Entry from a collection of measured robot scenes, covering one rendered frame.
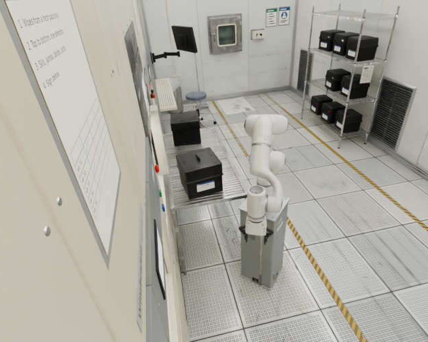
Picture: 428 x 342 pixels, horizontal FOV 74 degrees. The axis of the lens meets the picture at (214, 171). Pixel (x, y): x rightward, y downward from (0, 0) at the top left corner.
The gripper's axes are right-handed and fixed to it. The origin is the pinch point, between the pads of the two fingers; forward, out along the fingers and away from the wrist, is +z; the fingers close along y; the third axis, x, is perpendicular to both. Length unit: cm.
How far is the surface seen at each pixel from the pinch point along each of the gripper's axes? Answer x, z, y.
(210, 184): -64, 15, 41
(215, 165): -67, 0, 37
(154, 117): -71, -34, 79
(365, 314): -35, 101, -77
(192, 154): -80, 0, 58
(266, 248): -44, 54, -4
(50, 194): 87, -95, 8
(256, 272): -47, 87, 4
